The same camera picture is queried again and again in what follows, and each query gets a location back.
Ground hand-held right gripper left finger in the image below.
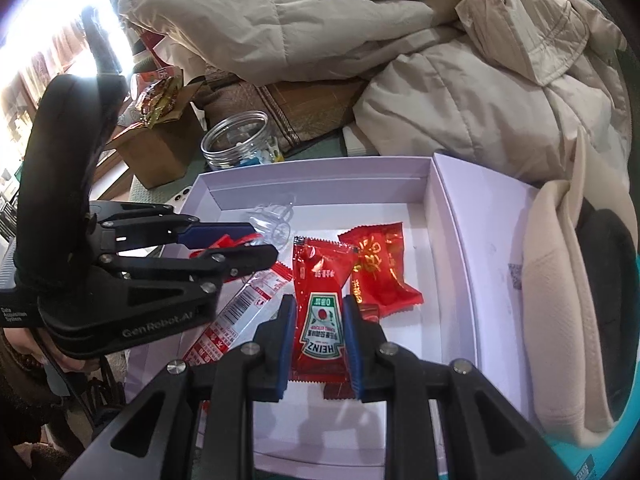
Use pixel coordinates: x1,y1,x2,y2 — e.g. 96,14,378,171
60,294,297,480

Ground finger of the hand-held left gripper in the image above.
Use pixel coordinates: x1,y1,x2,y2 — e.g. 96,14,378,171
100,244,279,286
92,203,256,250

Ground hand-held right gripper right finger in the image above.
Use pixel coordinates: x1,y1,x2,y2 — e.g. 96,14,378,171
341,296,576,480

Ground red ketchup packet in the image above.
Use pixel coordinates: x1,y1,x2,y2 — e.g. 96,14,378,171
322,381,362,402
291,236,360,385

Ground long red white sachet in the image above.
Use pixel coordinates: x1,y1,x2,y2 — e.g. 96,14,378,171
181,263,294,368

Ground white cardboard box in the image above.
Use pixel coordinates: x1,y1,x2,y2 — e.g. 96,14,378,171
125,154,543,480

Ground person's left forearm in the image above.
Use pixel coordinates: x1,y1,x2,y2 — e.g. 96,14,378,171
0,367,76,461

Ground person's left hand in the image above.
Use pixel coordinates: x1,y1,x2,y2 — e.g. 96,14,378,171
2,332,56,376

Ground clear plastic wrapper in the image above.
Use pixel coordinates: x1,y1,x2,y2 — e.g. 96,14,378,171
242,197,296,248

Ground white smartphone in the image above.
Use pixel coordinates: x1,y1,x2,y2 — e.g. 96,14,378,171
162,185,196,213

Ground clear plastic jar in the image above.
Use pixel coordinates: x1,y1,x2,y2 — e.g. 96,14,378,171
201,114,281,171

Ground brown cardboard box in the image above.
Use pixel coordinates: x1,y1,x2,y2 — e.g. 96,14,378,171
105,80,206,190

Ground yellow snack packet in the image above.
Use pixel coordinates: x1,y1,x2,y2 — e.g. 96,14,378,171
132,76,183,126

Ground red white snack can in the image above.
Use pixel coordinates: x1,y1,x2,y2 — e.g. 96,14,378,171
132,67,171,87

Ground brown patterned cloth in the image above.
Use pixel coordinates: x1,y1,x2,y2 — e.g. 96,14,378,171
192,72,368,153

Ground red paper bag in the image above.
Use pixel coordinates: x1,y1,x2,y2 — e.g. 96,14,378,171
137,30,173,63

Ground beige hat black lining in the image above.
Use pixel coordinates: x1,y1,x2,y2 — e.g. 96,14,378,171
520,127,640,448

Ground beige puffer jacket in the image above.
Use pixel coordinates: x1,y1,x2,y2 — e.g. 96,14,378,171
115,0,631,183

